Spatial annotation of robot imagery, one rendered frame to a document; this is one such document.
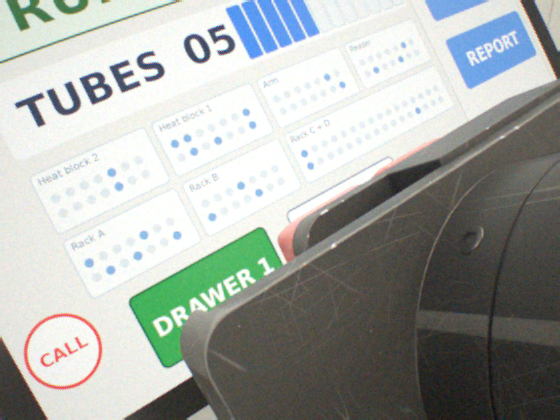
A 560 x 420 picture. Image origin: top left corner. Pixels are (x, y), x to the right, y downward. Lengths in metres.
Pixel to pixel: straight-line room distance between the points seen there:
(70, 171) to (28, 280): 0.06
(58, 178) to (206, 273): 0.10
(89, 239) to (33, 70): 0.10
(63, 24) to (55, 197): 0.10
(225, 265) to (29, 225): 0.11
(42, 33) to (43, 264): 0.13
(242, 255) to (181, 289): 0.04
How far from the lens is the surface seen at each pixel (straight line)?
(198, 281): 0.31
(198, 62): 0.33
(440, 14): 0.45
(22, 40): 0.33
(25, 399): 0.31
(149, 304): 0.30
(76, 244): 0.30
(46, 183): 0.30
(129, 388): 0.31
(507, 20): 0.50
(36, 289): 0.30
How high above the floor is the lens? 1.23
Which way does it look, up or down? 40 degrees down
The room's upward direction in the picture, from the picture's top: 8 degrees counter-clockwise
